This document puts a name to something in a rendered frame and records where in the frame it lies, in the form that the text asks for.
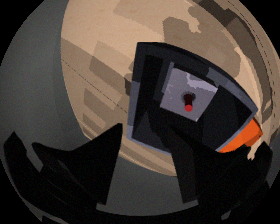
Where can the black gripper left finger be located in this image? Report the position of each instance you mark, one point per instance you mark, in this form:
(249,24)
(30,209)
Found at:
(90,166)

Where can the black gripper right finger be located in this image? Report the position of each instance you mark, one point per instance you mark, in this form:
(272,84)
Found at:
(197,165)

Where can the dark red peg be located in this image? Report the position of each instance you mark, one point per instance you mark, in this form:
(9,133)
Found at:
(188,102)

